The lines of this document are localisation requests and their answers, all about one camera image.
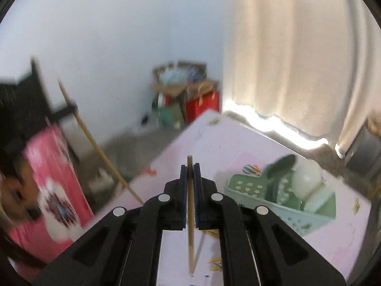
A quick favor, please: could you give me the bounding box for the pink printed cloth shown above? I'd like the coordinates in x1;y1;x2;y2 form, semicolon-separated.
0;124;96;277

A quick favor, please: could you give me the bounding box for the metal spoon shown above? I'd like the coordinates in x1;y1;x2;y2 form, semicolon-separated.
264;154;296;182

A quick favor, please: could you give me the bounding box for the green paper bag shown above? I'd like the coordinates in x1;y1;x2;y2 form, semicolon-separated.
158;104;185;129

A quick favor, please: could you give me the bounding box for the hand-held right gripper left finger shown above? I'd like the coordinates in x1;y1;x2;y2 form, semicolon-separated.
33;164;189;286

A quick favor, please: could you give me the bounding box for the white and blue plastic bag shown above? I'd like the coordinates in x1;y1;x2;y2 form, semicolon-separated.
159;67;191;84

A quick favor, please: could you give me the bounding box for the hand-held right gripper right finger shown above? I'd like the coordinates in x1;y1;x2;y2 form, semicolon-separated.
193;163;347;286

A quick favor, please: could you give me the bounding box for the red paper bag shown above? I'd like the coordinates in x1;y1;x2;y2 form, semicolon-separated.
185;89;221;124

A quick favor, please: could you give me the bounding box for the cardboard box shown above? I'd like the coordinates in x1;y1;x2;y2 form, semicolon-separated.
150;61;219;96

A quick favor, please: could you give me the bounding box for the cream patterned curtain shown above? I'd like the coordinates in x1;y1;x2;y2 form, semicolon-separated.
222;0;376;155

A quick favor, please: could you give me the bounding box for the wooden chopstick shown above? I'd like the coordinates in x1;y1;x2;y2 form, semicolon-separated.
186;155;196;275

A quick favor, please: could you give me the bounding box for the green star-cutout utensil holder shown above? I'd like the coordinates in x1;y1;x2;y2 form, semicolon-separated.
223;155;338;237

